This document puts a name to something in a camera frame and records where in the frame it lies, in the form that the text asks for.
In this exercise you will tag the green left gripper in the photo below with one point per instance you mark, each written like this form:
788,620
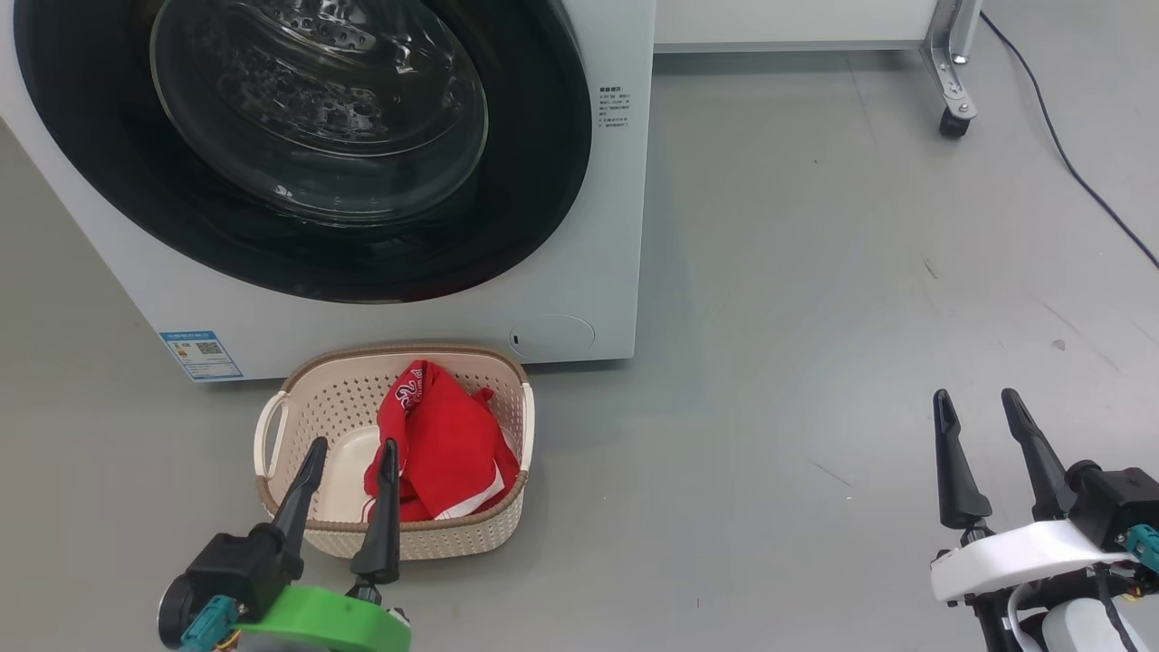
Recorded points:
326,625

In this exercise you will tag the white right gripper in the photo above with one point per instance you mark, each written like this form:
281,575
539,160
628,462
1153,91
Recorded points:
1023,557

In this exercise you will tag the red white garment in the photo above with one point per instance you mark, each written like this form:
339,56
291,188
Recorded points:
448,444

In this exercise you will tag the round glass washing machine door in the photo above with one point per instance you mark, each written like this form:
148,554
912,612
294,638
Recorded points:
525,181

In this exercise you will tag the cream perforated laundry basket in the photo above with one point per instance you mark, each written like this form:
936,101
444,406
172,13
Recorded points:
344,407

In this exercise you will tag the white washing machine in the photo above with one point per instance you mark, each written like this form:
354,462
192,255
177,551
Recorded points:
616,226

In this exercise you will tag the blue energy label sticker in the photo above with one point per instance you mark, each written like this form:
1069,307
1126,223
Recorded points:
201,355

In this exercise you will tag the round filter cover hatch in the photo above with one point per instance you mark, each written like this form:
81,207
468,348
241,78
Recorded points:
552,337

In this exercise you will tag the small printed text label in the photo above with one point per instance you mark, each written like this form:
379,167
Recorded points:
614,109

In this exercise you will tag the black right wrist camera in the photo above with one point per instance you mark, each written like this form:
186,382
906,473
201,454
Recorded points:
1123,498

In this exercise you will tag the silver frame leg with caster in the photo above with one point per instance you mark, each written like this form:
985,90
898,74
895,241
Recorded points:
951,72

